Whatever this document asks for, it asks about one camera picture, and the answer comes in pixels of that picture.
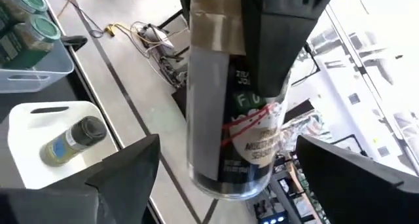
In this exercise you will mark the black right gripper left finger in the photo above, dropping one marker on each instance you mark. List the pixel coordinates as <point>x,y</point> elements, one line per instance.
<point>82,204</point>

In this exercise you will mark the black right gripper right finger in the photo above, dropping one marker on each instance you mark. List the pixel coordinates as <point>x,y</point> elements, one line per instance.
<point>360,201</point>

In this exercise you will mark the black-lid spice jar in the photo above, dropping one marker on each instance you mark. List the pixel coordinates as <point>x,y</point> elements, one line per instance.
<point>88,130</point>

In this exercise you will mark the tan-lid seasoning jar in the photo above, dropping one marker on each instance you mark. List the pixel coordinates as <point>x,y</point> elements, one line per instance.
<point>209,103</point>

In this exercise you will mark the white power strip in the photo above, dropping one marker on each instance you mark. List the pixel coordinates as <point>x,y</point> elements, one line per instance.
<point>157,35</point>

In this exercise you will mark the black computer tower blue lights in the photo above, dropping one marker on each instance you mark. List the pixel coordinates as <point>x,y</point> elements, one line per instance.
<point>275,219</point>

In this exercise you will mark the white cutting board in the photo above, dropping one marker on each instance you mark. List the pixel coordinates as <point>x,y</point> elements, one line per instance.
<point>29,125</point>

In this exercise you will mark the black table clamp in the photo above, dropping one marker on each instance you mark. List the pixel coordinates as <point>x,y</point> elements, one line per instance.
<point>73,42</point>

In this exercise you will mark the translucent plastic bin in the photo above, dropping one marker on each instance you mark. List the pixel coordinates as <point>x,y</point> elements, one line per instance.
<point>32,80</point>

